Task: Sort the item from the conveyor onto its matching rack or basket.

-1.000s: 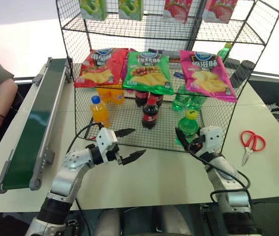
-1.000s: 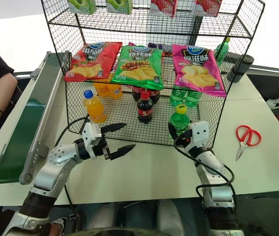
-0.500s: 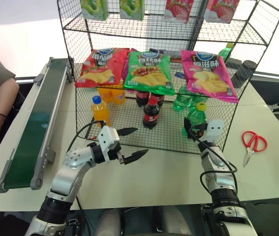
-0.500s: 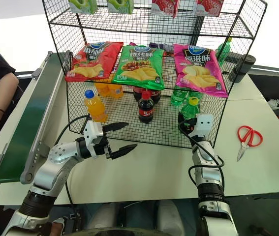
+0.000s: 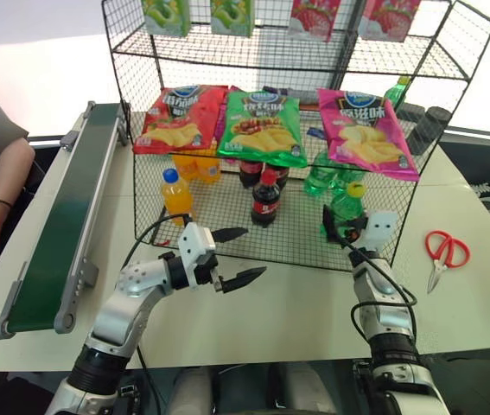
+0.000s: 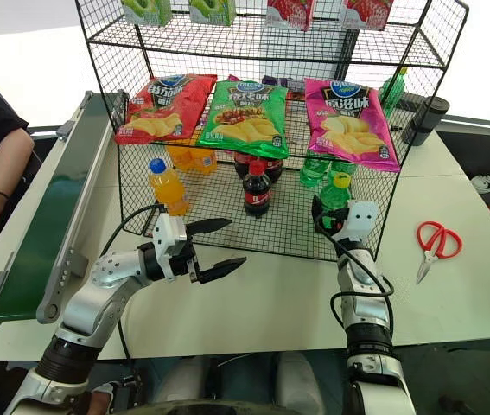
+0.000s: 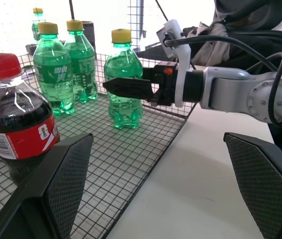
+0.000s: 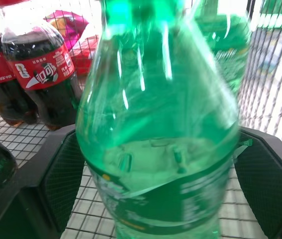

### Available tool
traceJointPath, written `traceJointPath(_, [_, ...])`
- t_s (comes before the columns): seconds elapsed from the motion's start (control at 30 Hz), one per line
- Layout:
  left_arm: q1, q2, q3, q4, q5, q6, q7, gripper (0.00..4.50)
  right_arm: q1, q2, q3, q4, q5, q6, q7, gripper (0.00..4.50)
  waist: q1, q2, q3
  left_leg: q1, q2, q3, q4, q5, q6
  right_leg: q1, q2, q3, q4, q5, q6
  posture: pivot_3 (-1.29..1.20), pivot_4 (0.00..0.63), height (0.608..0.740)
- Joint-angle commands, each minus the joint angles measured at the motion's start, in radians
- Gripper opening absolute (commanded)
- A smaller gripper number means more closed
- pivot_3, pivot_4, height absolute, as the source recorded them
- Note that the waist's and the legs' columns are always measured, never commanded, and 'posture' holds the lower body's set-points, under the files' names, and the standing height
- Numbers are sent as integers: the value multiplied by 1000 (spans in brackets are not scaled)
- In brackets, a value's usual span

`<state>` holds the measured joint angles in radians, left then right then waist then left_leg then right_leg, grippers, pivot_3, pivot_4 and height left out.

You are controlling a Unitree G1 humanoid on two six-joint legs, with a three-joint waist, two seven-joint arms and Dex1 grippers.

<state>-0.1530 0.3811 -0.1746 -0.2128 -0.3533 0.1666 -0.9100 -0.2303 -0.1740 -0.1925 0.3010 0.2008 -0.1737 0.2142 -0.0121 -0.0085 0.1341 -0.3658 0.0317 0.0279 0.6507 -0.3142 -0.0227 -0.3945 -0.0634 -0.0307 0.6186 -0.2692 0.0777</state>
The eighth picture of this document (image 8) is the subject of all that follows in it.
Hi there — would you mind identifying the pink snack bag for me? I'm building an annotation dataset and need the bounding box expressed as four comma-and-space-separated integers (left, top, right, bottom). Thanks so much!
46, 9, 90, 54

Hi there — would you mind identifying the red snack bag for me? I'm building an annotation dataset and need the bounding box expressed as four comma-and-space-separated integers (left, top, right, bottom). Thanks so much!
70, 34, 99, 77

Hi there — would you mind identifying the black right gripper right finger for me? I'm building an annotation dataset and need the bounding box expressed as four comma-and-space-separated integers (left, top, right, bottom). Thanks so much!
231, 127, 282, 239

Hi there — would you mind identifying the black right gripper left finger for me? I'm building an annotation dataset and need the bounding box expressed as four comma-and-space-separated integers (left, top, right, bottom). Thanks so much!
0, 123, 86, 239

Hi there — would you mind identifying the white wire rack basket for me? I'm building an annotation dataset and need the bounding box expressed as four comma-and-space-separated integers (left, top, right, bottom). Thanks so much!
0, 0, 282, 239

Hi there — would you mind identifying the green plastic soda bottle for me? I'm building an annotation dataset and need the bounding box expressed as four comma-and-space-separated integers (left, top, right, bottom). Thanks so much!
260, 0, 282, 29
75, 0, 241, 239
195, 0, 252, 97

